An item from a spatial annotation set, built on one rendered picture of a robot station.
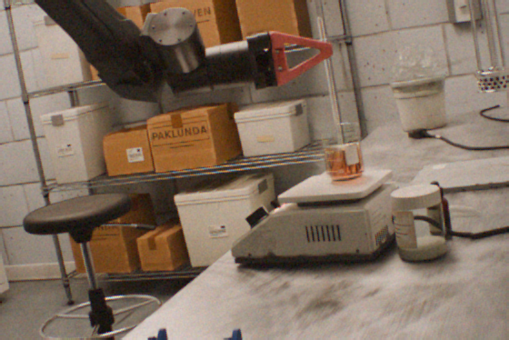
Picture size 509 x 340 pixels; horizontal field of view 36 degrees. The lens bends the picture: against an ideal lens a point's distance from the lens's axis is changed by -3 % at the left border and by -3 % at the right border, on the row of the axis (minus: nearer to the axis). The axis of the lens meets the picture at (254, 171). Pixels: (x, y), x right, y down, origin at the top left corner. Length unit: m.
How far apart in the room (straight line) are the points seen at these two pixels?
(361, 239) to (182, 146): 2.38
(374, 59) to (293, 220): 2.47
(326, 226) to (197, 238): 2.43
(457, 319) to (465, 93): 2.66
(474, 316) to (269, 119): 2.54
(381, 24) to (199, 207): 1.08
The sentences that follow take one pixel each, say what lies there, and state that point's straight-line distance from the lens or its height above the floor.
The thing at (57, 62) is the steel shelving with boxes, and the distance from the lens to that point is 3.64.
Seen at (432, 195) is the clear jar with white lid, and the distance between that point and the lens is 0.93.
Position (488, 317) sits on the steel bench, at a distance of 0.76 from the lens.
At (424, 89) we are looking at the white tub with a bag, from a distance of 1.95.
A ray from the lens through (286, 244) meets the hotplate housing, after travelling 1.01.
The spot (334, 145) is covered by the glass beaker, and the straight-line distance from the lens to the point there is 1.01.
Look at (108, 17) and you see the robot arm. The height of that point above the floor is 1.09.
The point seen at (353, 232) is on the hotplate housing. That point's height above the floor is 0.79.
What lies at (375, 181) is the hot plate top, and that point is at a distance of 1.00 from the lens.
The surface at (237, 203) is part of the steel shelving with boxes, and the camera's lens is 3.27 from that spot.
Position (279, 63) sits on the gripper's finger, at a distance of 0.99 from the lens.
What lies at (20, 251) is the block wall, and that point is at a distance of 4.43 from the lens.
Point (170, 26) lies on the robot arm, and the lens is 0.94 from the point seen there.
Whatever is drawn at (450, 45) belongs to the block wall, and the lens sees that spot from 3.38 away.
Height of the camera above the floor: 1.04
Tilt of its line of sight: 9 degrees down
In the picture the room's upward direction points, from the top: 10 degrees counter-clockwise
